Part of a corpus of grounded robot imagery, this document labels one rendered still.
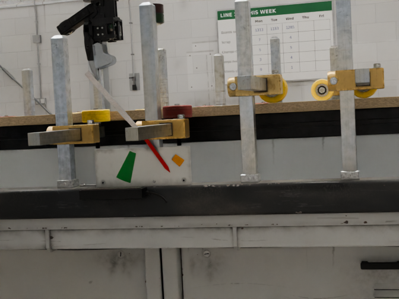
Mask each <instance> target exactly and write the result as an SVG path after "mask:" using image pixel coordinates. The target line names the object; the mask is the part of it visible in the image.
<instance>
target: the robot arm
mask: <svg viewBox="0 0 399 299"><path fill-rule="evenodd" d="M117 1H119V0H83V2H89V3H90V4H88V5H87V6H86V7H84V8H83V9H81V10H80V11H78V12H77V13H76V14H74V15H73V16H71V17H69V19H67V20H64V21H63V22H61V23H60V24H59V25H58V26H57V27H56V28H57V29H58V31H59V33H60V35H66V36H68V35H70V34H72V33H73V32H74V31H75V30H76V29H77V28H79V27H81V26H82V25H83V34H84V45H85V52H86V55H87V60H88V63H89V65H90V69H91V71H92V74H93V75H94V77H95V78H96V80H100V76H101V70H102V69H104V68H107V67H109V66H112V65H114V64H115V63H116V57H115V56H113V55H110V54H108V51H107V46H106V45H105V44H102V42H108V43H111V42H116V41H120V40H124V36H123V27H122V20H121V19H120V18H119V17H118V10H117ZM121 34H122V35H121Z"/></svg>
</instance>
